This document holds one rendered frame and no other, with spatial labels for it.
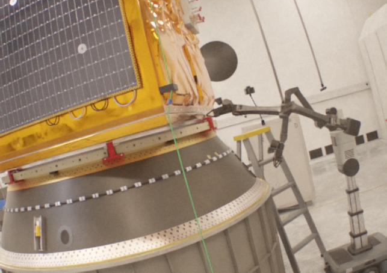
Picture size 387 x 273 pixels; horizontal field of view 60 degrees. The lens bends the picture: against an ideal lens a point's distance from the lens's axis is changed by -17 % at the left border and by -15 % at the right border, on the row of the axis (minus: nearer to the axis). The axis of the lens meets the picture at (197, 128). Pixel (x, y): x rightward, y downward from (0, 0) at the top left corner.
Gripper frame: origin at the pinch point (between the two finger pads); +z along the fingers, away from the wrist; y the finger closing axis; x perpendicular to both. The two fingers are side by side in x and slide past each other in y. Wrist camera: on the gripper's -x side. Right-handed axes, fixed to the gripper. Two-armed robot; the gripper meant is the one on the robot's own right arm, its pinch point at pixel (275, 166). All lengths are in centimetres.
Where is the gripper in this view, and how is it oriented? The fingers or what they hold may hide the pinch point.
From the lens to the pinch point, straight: 331.5
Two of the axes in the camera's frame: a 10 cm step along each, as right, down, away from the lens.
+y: -0.6, 0.2, -10.0
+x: 9.6, 2.6, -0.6
